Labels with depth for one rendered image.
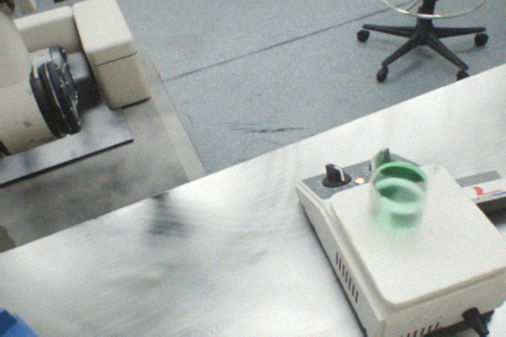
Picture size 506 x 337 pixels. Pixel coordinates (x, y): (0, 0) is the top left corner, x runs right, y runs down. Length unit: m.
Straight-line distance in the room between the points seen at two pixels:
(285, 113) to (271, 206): 1.29
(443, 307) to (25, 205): 1.01
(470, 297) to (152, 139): 0.97
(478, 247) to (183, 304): 0.28
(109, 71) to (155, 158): 0.27
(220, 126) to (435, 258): 1.45
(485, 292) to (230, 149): 1.35
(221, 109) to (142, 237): 1.36
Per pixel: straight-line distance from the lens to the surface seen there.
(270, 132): 1.74
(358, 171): 0.53
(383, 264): 0.41
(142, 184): 1.15
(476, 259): 0.43
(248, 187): 0.57
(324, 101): 1.87
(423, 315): 0.42
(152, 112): 1.35
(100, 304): 0.53
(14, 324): 0.55
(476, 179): 0.60
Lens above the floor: 1.18
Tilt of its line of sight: 45 degrees down
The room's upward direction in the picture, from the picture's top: 8 degrees counter-clockwise
